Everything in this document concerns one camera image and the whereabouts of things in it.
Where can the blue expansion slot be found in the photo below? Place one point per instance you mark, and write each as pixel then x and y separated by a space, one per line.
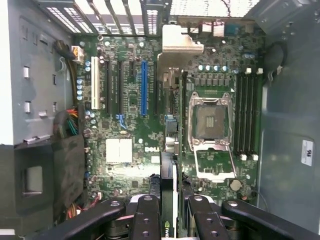
pixel 144 87

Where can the blue board connector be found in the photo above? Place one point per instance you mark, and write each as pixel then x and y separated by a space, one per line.
pixel 120 120

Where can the silver chipset heatsink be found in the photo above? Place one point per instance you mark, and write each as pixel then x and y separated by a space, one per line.
pixel 118 150

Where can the black plastic shroud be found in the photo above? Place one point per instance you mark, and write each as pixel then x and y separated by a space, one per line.
pixel 37 155

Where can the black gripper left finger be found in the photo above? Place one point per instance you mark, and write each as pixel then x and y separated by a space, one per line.
pixel 146 220

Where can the white expansion slot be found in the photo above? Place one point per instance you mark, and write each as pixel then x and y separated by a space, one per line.
pixel 95 83

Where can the small case wall sticker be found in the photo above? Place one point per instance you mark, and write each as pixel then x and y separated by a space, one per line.
pixel 307 152

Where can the short black expansion slot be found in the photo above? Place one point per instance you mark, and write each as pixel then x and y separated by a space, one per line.
pixel 132 69

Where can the green motherboard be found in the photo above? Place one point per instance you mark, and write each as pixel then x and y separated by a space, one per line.
pixel 140 140

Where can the CPU socket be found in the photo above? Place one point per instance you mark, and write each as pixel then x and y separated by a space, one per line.
pixel 210 120

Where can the silver socket cover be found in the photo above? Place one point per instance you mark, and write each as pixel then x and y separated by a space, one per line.
pixel 212 175

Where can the thin metal locking lever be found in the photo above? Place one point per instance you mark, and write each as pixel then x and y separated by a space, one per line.
pixel 231 160

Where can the silver coin battery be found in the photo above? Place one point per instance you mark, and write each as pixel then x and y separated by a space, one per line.
pixel 235 185

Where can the white power connector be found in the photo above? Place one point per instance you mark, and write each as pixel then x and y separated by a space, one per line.
pixel 77 53

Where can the grey open PC case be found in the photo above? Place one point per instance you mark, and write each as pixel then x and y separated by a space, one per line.
pixel 287 112

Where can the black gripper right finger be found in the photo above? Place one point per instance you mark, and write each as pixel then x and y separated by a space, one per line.
pixel 207 222

